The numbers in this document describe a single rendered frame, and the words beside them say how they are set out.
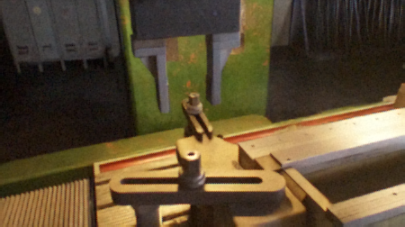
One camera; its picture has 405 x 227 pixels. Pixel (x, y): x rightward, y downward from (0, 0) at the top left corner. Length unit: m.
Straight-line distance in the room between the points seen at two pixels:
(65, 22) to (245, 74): 3.59
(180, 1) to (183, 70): 1.08
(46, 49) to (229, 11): 4.63
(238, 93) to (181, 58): 0.37
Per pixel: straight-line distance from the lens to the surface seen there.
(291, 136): 0.67
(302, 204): 0.53
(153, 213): 0.53
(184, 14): 0.37
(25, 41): 5.01
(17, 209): 1.06
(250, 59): 1.56
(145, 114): 1.47
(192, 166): 0.47
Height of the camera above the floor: 1.40
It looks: 24 degrees down
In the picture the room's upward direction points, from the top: 1 degrees counter-clockwise
